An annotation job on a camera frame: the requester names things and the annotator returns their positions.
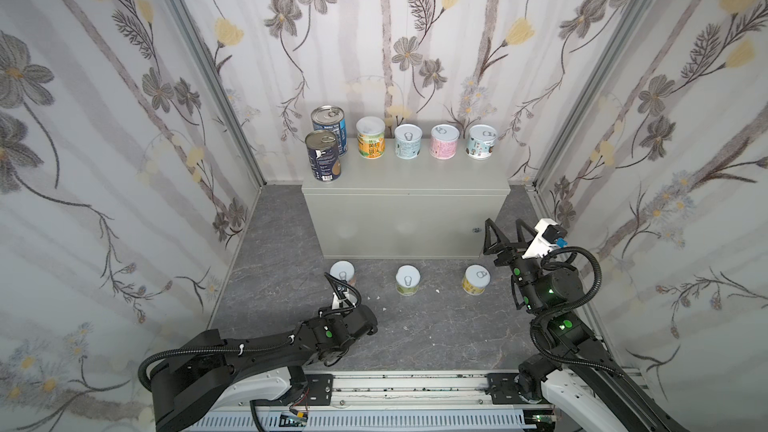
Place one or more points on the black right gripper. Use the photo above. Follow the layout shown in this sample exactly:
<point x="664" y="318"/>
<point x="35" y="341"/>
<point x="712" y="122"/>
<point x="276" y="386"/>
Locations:
<point x="510" y="255"/>

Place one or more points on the white lid teal can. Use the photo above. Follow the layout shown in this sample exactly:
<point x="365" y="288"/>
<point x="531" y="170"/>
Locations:
<point x="481" y="141"/>

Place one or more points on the white lid green can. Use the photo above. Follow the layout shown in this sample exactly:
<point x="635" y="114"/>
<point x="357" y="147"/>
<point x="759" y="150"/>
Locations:
<point x="407" y="279"/>

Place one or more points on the white lid pink-red can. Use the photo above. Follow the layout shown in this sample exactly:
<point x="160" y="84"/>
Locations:
<point x="444" y="140"/>

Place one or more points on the white lid light-blue can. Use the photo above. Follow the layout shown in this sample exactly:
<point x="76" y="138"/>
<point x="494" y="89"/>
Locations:
<point x="407" y="141"/>

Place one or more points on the white lid orange can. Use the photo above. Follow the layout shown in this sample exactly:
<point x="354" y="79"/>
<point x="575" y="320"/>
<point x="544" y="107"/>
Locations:
<point x="344" y="271"/>

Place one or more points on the white lid yellow-orange can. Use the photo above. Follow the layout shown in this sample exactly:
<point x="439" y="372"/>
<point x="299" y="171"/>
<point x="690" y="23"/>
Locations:
<point x="371" y="137"/>

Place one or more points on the dark labelled tall can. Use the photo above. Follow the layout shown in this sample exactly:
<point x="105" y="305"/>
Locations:
<point x="324" y="156"/>

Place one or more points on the blue labelled tall can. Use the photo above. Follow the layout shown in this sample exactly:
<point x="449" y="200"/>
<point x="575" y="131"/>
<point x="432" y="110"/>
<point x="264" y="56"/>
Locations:
<point x="331" y="118"/>

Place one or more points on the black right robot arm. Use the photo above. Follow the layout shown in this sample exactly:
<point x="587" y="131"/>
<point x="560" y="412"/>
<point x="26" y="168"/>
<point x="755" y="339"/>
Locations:
<point x="572" y="369"/>

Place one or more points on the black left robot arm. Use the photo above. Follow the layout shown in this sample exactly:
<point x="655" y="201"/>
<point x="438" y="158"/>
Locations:
<point x="186" y="382"/>

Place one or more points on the white lid yellow can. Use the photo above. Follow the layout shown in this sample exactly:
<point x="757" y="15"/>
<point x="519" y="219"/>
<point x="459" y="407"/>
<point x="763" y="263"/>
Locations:
<point x="476" y="279"/>

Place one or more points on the grey metal cabinet box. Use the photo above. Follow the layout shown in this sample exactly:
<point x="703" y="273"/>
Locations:
<point x="392" y="208"/>

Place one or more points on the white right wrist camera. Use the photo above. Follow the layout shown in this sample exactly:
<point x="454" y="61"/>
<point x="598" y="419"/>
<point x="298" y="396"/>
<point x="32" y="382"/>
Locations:
<point x="550" y="235"/>

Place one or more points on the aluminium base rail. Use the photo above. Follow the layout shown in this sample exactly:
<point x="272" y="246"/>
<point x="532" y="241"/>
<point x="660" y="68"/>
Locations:
<point x="401" y="390"/>

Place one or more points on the white slotted cable duct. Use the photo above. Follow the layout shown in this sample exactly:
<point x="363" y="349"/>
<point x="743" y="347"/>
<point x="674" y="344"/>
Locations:
<point x="404" y="420"/>

